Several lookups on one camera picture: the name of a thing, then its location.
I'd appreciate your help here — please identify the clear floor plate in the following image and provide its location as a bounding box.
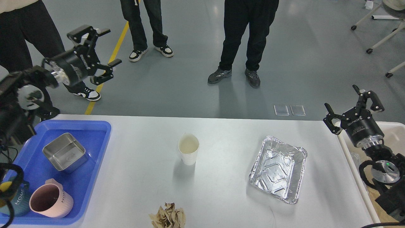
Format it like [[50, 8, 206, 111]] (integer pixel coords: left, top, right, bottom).
[[290, 105, 306, 116], [273, 105, 290, 116]]

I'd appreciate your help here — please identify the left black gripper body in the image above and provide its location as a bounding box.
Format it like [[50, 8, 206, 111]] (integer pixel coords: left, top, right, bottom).
[[42, 47, 102, 87]]

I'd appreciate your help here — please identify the white paper cup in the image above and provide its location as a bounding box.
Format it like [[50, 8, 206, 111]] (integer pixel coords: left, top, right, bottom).
[[178, 133, 200, 166]]

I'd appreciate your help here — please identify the pink ribbed mug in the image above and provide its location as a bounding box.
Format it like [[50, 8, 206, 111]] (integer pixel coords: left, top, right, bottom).
[[29, 178, 74, 218]]

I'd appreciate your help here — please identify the person in cream top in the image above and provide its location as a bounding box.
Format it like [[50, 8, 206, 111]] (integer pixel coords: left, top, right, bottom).
[[0, 0, 102, 122]]

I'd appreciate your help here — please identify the person in dark jeans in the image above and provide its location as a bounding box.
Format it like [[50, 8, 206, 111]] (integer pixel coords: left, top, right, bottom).
[[120, 0, 174, 62]]

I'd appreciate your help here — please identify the person in grey hoodie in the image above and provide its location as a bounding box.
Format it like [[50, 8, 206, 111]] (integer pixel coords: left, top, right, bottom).
[[208, 0, 280, 88]]

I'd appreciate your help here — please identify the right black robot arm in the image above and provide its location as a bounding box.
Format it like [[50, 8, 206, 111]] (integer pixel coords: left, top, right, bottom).
[[323, 85, 405, 228]]

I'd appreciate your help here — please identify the black cable left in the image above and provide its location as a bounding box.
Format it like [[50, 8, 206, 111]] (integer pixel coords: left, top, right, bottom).
[[0, 146, 13, 165]]

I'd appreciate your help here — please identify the clear floor plate left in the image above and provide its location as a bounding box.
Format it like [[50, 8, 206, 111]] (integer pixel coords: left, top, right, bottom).
[[273, 105, 290, 116]]

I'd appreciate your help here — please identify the teal yellow HOME mug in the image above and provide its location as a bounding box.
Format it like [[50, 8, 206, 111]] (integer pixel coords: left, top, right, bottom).
[[0, 180, 32, 217]]

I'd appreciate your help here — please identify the crumpled brown paper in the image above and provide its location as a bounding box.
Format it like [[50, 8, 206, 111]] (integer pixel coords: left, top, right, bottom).
[[149, 203, 186, 228]]

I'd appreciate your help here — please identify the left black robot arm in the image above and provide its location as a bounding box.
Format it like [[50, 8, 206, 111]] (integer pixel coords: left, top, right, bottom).
[[0, 25, 122, 150]]

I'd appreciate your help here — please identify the white bin right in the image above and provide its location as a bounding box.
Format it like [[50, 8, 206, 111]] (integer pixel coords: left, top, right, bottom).
[[337, 122, 405, 224]]

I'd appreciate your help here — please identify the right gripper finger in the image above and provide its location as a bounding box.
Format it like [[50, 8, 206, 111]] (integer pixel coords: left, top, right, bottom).
[[323, 103, 349, 136], [352, 85, 385, 113]]

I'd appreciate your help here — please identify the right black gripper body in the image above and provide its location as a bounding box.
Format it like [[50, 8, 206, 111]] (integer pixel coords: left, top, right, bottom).
[[342, 108, 384, 148]]

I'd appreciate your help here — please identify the stainless steel square tray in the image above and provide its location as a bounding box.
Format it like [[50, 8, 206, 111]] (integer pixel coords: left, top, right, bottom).
[[42, 133, 88, 174]]

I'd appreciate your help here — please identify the aluminium foil tray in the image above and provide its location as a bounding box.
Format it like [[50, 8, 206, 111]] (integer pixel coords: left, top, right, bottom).
[[248, 136, 308, 205]]

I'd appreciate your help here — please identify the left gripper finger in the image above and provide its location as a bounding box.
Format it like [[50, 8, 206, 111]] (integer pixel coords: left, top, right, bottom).
[[67, 25, 110, 50], [90, 58, 122, 85]]

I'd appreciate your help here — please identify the clear floor plate right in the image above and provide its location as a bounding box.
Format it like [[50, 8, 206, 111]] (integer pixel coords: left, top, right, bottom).
[[290, 105, 306, 116]]

